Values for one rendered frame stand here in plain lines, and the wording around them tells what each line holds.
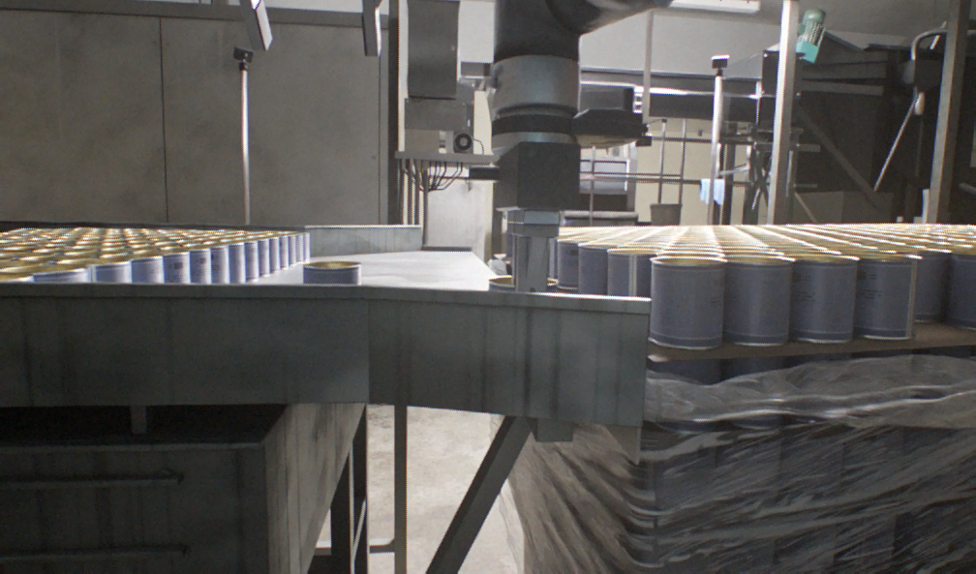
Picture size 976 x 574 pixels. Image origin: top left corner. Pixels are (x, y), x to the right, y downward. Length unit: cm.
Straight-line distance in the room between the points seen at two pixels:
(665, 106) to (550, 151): 356
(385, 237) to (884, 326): 147
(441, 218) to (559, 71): 300
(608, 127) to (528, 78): 8
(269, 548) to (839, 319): 56
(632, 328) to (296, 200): 292
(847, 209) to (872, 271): 463
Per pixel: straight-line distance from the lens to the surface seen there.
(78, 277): 63
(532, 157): 38
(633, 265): 58
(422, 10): 305
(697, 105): 405
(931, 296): 73
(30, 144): 385
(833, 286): 56
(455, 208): 340
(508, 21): 44
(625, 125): 44
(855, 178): 521
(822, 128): 509
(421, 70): 295
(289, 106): 326
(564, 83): 43
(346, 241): 167
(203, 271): 87
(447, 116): 300
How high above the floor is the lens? 122
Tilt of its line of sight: 6 degrees down
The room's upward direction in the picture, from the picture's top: 1 degrees clockwise
